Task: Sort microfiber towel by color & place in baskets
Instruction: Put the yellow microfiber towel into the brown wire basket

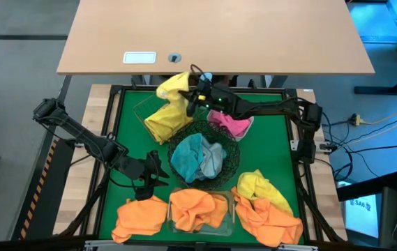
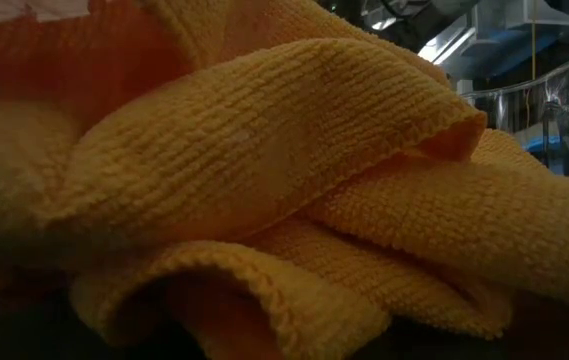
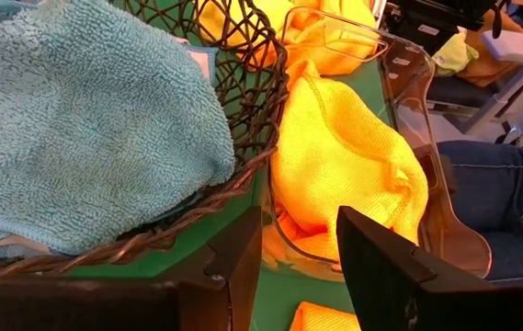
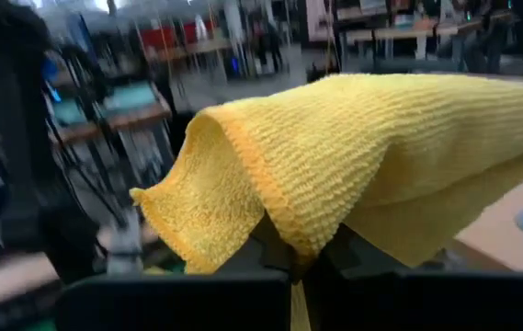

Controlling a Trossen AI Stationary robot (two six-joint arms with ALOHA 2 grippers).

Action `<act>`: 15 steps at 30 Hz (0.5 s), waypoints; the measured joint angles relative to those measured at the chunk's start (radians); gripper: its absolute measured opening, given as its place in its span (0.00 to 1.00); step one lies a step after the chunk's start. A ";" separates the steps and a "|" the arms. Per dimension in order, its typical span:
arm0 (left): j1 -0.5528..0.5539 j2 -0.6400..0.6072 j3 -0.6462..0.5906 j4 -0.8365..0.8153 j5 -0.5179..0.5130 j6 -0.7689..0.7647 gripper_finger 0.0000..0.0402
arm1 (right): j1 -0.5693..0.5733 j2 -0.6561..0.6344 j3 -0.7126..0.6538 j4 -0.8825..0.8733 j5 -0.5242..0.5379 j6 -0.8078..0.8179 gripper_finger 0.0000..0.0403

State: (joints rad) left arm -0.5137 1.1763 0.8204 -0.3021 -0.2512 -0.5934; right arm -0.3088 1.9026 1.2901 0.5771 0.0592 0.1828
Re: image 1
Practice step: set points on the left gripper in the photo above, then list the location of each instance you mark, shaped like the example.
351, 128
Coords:
133, 167

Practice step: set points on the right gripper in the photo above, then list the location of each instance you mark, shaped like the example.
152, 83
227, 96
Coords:
215, 99

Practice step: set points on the yellow microfiber towel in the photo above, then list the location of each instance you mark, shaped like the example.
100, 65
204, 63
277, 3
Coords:
166, 122
172, 87
257, 188

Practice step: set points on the orange microfiber towel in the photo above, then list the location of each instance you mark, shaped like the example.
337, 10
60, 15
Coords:
139, 219
215, 209
268, 226
180, 202

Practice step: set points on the teal microfiber towel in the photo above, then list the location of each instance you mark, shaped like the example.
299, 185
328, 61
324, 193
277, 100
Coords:
187, 157

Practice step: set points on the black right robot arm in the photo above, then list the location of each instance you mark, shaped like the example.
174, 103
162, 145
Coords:
271, 106

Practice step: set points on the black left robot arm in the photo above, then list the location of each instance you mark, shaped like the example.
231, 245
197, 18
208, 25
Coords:
79, 134

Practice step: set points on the blue plastic bottle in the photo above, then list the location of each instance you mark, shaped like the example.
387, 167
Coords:
208, 76

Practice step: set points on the white rectangular desk plate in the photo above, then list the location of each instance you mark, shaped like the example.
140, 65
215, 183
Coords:
139, 57

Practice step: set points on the light wooden desk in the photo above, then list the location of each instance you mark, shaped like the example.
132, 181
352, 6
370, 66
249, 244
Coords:
219, 35

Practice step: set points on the white plastic bin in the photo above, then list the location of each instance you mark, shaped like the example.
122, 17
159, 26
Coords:
249, 122

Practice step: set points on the round black woven basket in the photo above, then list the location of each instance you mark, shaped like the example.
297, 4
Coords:
233, 157

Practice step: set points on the clear plastic bin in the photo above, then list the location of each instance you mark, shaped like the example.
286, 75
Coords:
219, 230

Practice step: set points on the black desk leg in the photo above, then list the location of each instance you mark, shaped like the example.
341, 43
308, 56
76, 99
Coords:
275, 81

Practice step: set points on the green table mat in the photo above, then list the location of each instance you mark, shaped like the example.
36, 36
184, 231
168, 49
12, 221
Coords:
271, 146

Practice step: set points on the yellow black hazard tape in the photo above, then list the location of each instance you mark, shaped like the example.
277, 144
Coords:
41, 181

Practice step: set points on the black floor platform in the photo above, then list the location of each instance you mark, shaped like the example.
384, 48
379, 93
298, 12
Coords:
44, 209

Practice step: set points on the beige power plug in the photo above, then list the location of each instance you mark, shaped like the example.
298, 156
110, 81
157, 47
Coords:
357, 120

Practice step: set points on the black desk foot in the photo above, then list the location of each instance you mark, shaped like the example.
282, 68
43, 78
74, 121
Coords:
376, 90

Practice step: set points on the cyan lit screen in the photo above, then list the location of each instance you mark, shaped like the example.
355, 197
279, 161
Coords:
362, 216

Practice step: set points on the black aluminium table frame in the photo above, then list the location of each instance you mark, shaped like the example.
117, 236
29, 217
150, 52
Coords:
149, 88

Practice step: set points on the silver aluminium bracket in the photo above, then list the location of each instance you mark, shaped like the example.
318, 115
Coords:
297, 248
98, 245

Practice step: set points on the silver corner bracket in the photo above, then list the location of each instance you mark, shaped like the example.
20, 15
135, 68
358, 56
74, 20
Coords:
294, 145

